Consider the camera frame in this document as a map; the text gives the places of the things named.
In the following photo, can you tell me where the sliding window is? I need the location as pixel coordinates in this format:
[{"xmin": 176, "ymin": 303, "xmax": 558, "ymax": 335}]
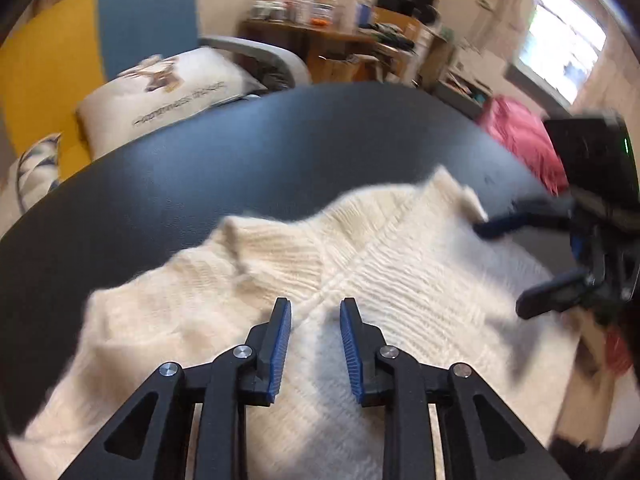
[{"xmin": 517, "ymin": 0, "xmax": 608, "ymax": 108}]

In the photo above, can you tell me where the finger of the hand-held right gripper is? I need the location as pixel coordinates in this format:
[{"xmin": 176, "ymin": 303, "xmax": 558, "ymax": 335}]
[
  {"xmin": 472, "ymin": 197, "xmax": 576, "ymax": 241},
  {"xmin": 515, "ymin": 267, "xmax": 601, "ymax": 320}
]

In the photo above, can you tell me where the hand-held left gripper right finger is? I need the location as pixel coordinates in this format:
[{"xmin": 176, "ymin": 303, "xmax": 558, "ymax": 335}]
[{"xmin": 340, "ymin": 297, "xmax": 571, "ymax": 480}]

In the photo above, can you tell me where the grey low cabinet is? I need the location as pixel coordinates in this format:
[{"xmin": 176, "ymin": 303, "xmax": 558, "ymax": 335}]
[{"xmin": 432, "ymin": 40, "xmax": 493, "ymax": 116}]

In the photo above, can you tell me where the cream curtain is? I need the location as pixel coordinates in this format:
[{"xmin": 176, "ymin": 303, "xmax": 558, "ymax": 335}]
[{"xmin": 480, "ymin": 0, "xmax": 538, "ymax": 66}]

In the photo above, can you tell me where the cluster of white jars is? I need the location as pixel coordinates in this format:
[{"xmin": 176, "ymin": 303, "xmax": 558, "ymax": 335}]
[{"xmin": 250, "ymin": 0, "xmax": 301, "ymax": 23}]

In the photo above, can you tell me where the grey yellow blue sofa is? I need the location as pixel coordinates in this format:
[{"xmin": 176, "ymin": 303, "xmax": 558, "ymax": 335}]
[{"xmin": 0, "ymin": 0, "xmax": 313, "ymax": 211}]

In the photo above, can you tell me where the wooden desk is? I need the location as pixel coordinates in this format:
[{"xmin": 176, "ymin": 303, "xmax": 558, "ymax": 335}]
[{"xmin": 240, "ymin": 17, "xmax": 453, "ymax": 86}]

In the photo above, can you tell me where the white deer print pillow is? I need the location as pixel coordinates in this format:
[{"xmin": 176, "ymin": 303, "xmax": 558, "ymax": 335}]
[{"xmin": 75, "ymin": 47, "xmax": 268, "ymax": 158}]

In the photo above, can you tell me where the stack of white boxes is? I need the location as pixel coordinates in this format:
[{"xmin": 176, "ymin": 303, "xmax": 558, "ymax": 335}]
[{"xmin": 300, "ymin": 0, "xmax": 338, "ymax": 26}]

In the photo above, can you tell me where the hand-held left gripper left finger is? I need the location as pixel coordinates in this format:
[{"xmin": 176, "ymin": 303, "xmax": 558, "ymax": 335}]
[{"xmin": 57, "ymin": 297, "xmax": 292, "ymax": 480}]

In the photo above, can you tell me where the pink quilt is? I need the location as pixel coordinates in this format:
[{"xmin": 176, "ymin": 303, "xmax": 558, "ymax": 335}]
[{"xmin": 477, "ymin": 96, "xmax": 571, "ymax": 198}]

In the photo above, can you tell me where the triangle patterned pillow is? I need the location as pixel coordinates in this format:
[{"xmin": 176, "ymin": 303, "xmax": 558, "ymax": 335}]
[{"xmin": 0, "ymin": 132, "xmax": 63, "ymax": 226}]

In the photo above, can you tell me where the pile of dark clothes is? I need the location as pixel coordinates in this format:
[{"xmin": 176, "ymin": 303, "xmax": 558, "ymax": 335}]
[{"xmin": 367, "ymin": 22, "xmax": 418, "ymax": 53}]

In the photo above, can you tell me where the white knit sweater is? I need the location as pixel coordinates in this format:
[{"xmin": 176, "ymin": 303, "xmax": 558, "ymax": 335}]
[{"xmin": 7, "ymin": 166, "xmax": 631, "ymax": 480}]

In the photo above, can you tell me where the brown paper bag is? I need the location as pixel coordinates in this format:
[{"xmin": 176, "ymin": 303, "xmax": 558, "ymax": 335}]
[{"xmin": 320, "ymin": 55, "xmax": 381, "ymax": 83}]

